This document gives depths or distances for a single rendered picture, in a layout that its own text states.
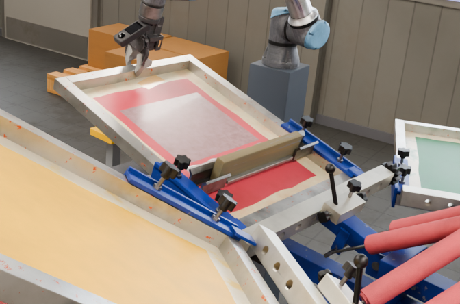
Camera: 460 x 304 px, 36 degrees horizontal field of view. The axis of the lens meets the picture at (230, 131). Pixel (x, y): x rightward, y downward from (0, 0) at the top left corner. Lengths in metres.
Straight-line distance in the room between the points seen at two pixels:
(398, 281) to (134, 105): 1.07
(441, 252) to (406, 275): 0.09
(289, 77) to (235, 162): 0.88
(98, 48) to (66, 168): 4.92
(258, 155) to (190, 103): 0.42
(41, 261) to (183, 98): 1.40
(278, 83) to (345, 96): 3.02
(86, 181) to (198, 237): 0.29
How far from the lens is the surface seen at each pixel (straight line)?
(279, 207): 1.94
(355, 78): 5.71
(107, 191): 1.45
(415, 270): 1.56
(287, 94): 2.77
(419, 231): 1.72
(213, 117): 2.30
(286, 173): 2.15
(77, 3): 7.16
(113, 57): 5.58
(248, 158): 1.98
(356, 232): 1.88
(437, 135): 3.06
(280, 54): 2.78
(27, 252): 1.03
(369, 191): 2.12
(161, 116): 2.22
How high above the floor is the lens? 1.92
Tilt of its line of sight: 20 degrees down
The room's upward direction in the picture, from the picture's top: 5 degrees clockwise
